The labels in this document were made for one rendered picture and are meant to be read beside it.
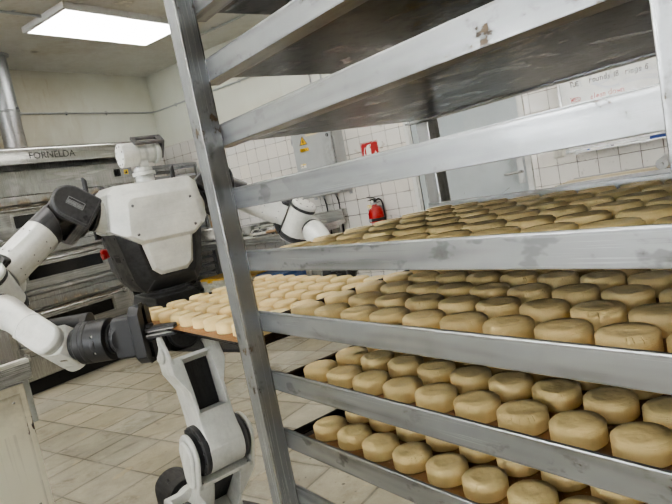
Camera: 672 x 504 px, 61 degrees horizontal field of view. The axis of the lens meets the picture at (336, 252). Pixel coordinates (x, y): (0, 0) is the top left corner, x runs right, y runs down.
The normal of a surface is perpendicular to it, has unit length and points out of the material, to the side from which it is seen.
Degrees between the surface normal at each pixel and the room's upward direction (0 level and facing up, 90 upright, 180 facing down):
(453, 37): 90
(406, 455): 0
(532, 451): 90
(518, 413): 0
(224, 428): 66
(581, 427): 0
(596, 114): 90
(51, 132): 90
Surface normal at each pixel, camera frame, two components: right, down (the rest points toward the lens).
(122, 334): -0.11, 0.13
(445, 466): -0.19, -0.97
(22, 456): 0.75, -0.07
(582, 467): -0.77, 0.22
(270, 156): -0.56, 0.20
